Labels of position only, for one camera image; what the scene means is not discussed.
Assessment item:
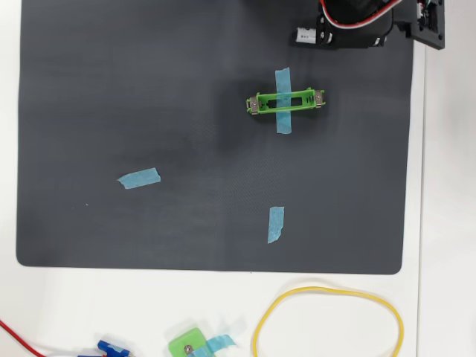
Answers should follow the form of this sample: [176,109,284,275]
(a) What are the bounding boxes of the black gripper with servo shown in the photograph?
[315,14,394,51]

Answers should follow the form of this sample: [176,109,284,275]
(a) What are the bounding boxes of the white AA battery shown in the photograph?
[295,28,318,45]

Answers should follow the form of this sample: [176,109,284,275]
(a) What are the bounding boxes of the green battery holder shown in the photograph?
[245,87,327,117]

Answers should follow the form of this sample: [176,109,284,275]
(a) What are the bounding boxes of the long blue tape strip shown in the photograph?
[274,67,293,135]

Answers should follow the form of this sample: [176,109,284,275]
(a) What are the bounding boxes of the blue tape strip angled end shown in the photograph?
[266,206,286,245]

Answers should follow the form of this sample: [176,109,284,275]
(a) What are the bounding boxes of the dark grey textured mat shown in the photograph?
[15,0,416,275]

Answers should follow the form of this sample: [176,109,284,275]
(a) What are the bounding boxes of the yellow rubber band loop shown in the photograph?
[251,285,405,357]

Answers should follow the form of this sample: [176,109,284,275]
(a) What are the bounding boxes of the blue tape strip torn end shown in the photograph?
[117,167,161,190]

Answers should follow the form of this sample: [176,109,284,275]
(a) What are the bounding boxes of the blue tape on green block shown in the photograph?
[206,333,238,354]

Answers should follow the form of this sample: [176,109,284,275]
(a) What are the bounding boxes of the green block with screw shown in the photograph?
[167,327,208,357]

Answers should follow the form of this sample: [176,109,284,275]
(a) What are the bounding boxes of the blue connector clip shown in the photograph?
[77,339,131,357]

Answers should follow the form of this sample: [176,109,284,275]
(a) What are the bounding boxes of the white red servo cable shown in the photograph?
[318,0,405,28]

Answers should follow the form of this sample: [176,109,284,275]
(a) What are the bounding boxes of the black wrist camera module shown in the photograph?
[393,0,446,51]

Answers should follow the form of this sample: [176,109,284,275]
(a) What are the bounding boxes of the red wire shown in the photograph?
[0,319,45,357]

